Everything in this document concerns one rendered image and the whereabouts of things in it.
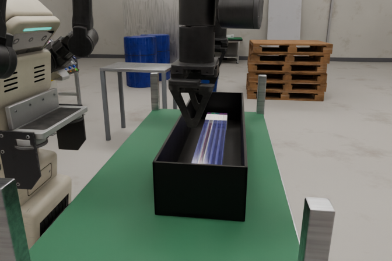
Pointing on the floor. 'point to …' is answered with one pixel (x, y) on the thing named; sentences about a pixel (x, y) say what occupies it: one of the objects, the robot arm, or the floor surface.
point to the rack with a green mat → (8, 223)
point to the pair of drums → (146, 56)
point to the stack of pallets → (289, 69)
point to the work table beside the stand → (122, 86)
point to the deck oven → (153, 13)
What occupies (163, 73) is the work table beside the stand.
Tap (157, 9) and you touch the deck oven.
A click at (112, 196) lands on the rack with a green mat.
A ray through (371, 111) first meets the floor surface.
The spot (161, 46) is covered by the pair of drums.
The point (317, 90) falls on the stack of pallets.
